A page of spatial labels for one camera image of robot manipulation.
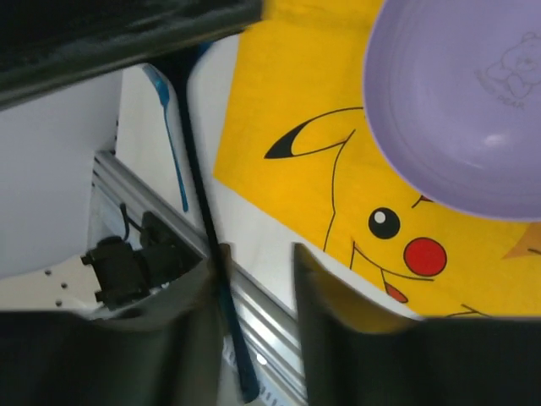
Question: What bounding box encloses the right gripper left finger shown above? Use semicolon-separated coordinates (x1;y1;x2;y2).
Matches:
1;257;224;405

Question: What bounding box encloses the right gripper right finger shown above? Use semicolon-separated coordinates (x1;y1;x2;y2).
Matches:
292;243;540;405

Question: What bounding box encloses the yellow pikachu cloth placemat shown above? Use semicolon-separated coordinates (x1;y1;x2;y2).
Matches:
214;1;540;316

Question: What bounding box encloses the blue metallic fork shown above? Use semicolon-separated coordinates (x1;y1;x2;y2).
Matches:
142;63;189;213

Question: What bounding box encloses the purple plastic plate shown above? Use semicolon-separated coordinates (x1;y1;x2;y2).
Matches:
363;1;540;222

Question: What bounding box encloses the blue metallic spoon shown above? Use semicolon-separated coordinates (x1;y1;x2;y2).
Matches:
150;42;260;404

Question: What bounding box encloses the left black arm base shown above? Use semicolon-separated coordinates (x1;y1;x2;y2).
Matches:
81;203;202;310

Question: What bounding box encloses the aluminium mounting rail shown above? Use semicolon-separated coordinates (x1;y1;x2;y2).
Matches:
89;151;307;405

